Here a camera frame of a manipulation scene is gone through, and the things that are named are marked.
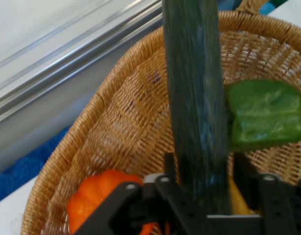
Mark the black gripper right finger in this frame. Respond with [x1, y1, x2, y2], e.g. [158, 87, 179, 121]
[233, 153, 301, 235]

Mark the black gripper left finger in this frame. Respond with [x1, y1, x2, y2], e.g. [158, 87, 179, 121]
[73, 152, 207, 235]

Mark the long dark green cucumber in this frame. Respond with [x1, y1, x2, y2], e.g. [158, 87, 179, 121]
[162, 0, 233, 216]

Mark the orange toy pumpkin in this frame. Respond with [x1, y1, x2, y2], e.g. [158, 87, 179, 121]
[67, 170, 156, 235]

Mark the green toy bell pepper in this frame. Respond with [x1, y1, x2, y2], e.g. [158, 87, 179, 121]
[226, 79, 301, 153]

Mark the blue cloth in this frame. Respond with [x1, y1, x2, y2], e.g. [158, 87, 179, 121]
[0, 126, 70, 206]

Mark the oval wicker basket with handles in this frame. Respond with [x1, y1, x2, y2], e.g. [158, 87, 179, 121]
[20, 0, 301, 235]

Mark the aluminium rail profile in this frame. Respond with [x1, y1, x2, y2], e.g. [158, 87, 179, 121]
[0, 0, 167, 126]

